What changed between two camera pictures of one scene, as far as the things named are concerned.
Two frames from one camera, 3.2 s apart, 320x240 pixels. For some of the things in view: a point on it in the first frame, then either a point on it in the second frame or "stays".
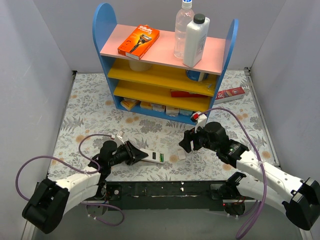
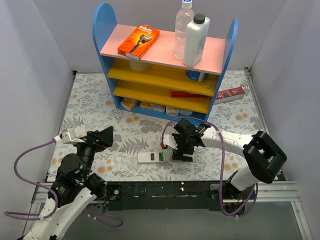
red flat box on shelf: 179,93 stays
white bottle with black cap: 196,39 stays
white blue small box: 186,112 stays
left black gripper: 128,153 -> 96,141
